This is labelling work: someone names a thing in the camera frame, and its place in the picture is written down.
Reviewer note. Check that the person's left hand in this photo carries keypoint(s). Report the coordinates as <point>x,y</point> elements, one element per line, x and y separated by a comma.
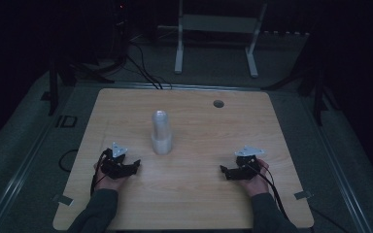
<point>108,183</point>

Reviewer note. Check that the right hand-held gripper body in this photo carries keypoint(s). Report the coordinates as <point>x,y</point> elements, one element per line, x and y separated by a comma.
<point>247,166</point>

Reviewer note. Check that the dark equipment rack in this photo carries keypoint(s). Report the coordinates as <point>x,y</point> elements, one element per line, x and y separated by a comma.
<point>119,22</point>

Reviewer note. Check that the black tripod stand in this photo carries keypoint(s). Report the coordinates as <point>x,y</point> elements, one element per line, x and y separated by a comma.
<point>56,84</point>
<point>315,93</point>

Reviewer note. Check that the grey table bracket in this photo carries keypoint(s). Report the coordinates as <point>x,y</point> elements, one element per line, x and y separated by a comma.
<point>303,194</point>
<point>63,200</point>

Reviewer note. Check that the person's right hand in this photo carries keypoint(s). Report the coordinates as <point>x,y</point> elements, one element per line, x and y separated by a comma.
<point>257,184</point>

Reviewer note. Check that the white power strip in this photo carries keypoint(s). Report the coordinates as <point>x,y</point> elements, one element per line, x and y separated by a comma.
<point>286,33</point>

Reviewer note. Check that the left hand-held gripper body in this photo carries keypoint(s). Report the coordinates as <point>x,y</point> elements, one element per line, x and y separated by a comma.
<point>115,168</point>

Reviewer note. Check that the grey table grommet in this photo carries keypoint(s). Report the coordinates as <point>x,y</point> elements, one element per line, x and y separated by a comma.
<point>218,104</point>

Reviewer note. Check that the white metal stand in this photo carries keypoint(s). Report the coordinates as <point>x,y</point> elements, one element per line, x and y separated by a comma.
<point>218,24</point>

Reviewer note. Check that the tall clear domed plastic tube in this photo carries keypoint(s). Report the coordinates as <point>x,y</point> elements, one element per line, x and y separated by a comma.
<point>160,123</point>

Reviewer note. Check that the wide clear plastic base cup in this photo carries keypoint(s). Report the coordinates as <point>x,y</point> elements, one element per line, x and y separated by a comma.
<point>161,145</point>

